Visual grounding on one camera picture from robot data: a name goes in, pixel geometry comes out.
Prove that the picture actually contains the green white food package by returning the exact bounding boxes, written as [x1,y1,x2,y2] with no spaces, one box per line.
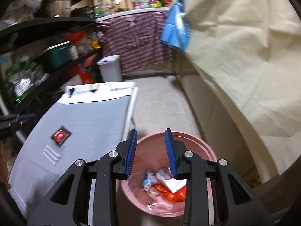
[5,61,49,103]

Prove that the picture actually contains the light blue face mask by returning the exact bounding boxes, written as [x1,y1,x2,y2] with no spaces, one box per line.
[142,170,158,191]

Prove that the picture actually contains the blue patterned cloth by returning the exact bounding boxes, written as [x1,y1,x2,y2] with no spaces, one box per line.
[160,0,191,52]

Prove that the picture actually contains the white bag green print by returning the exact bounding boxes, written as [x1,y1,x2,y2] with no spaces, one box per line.
[155,167,187,193]

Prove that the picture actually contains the black metal shelf rack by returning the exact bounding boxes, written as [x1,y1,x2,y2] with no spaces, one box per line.
[1,0,102,114]

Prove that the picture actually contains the white lidded bin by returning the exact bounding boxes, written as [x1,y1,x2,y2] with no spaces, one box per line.
[97,55,122,82]

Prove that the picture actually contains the white printed table cover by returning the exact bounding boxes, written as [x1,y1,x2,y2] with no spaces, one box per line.
[58,82,139,139]

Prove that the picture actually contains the red black snack packet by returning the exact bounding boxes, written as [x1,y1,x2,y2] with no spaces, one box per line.
[50,125,72,147]

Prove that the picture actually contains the red plaid shirt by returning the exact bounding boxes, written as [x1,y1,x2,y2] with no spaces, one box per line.
[97,11,173,75]

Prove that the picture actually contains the orange plastic bag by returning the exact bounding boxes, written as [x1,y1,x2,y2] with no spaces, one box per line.
[153,183,187,202]

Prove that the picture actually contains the white plastic straws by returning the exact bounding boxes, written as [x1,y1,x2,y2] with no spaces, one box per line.
[42,145,61,165]

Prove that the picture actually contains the cream hanging cloth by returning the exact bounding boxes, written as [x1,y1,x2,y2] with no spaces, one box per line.
[184,0,300,181]

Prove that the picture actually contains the person's left hand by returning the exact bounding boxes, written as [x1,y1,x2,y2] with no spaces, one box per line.
[0,140,11,190]

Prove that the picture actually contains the steel pot on shelf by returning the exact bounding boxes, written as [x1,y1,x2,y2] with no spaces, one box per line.
[45,0,71,17]

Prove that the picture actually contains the pink plastic trash bucket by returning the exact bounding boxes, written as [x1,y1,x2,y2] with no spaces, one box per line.
[120,131,218,218]

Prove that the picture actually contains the green storage box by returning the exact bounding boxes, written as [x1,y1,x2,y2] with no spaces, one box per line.
[37,41,71,72]

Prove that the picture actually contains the grey table cloth mat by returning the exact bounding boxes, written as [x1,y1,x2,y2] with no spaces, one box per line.
[9,96,130,219]

